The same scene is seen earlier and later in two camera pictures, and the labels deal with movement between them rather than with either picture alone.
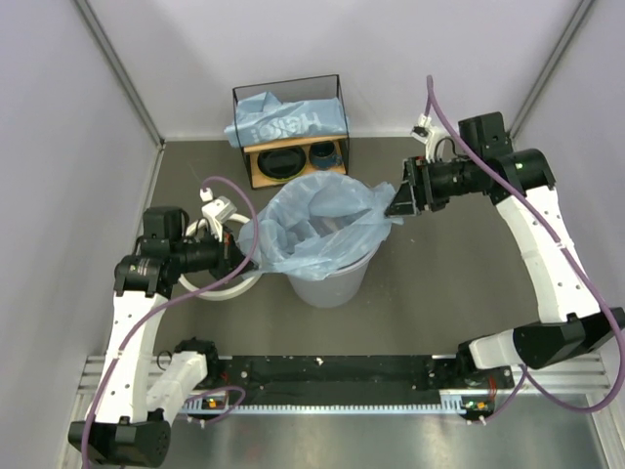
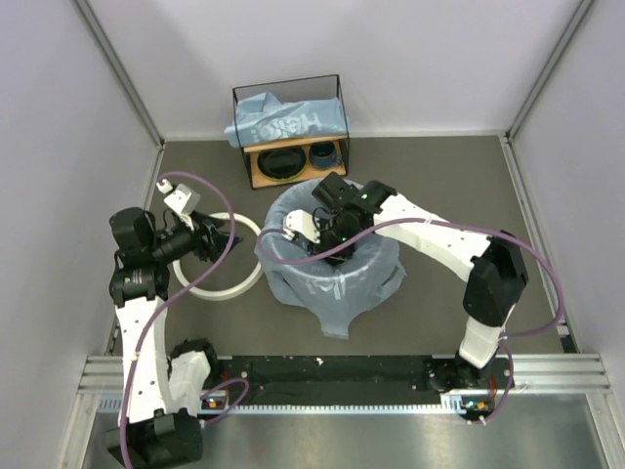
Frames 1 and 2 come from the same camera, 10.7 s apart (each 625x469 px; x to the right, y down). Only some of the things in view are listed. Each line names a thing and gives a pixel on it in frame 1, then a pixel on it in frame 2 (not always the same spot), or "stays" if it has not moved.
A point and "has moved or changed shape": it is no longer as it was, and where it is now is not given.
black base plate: x=351 y=379 stays
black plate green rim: x=281 y=162 stays
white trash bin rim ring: x=226 y=296 stays
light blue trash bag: x=262 y=117 stays
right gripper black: x=416 y=172 → x=323 y=245
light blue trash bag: x=318 y=227 has moved or changed shape
